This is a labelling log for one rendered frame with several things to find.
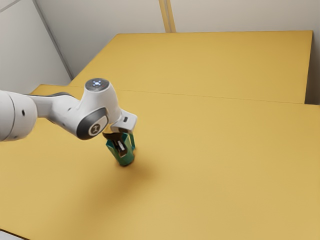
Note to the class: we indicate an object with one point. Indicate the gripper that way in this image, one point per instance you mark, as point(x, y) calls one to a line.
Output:
point(115, 135)

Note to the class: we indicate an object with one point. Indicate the teal faceted mug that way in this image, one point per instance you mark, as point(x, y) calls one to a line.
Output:
point(126, 156)

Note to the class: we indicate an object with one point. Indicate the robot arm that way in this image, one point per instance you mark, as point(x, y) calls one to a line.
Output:
point(60, 110)

